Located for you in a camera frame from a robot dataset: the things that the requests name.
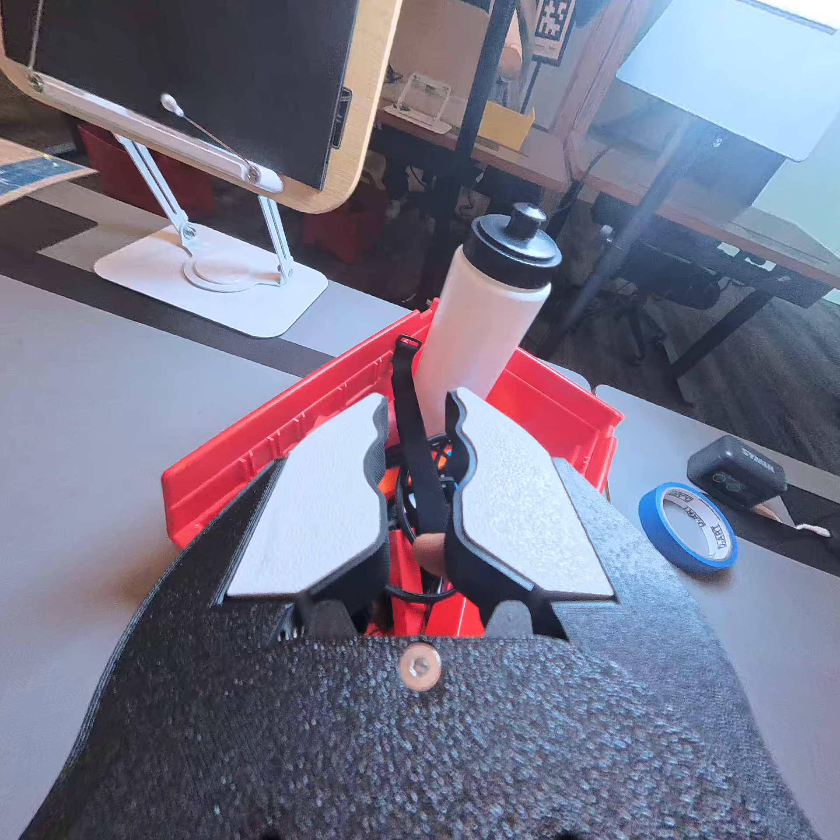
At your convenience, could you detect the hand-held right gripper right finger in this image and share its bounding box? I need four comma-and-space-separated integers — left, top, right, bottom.
444, 386, 619, 603

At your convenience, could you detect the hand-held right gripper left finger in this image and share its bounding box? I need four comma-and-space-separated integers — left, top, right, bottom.
225, 392, 391, 599

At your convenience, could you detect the red plastic bin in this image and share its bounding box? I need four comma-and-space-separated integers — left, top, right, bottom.
161, 298, 624, 637

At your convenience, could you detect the person's right hand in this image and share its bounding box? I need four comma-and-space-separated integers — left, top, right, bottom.
413, 533, 454, 581

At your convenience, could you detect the blue tape roll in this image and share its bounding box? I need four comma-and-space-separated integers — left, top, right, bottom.
638, 482, 739, 575

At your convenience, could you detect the white bottle with black cap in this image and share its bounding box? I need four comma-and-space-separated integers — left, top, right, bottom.
413, 202, 564, 427

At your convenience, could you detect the white folding stand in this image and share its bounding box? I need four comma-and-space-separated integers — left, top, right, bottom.
94, 134, 329, 339

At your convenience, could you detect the small black device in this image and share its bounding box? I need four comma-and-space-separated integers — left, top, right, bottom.
687, 434, 788, 509

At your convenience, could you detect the red storage box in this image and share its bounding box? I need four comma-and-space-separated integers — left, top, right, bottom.
79, 125, 214, 217
302, 190, 388, 263

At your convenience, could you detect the black light stand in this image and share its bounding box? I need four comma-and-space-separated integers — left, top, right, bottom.
545, 118, 723, 355

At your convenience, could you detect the brown wooden desk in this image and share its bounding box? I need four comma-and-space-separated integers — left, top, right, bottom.
377, 105, 572, 191
567, 131, 840, 290

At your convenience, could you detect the yellow box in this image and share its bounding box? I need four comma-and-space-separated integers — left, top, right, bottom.
476, 101, 536, 152

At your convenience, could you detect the black tripod pole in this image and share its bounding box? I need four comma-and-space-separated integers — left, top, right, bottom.
420, 0, 516, 303

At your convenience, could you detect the clear acrylic stand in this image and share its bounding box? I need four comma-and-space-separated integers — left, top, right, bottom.
381, 72, 454, 135

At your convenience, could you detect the brown and blue brochure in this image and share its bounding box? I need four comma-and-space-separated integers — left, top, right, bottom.
0, 138, 98, 207

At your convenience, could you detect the black tablet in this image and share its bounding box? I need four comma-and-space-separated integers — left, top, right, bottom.
3, 0, 361, 191

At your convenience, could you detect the white light panel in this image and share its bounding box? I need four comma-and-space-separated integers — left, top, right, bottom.
617, 0, 840, 161

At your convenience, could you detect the black and white marker tag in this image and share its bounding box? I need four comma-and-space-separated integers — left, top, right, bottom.
532, 0, 577, 67

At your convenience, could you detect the black cable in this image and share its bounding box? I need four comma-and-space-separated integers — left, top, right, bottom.
387, 433, 460, 601

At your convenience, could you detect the black strap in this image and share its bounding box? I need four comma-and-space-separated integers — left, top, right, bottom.
390, 335, 454, 536

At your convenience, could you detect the metal page holder wire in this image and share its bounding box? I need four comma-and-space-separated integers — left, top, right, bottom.
161, 93, 257, 178
26, 0, 46, 89

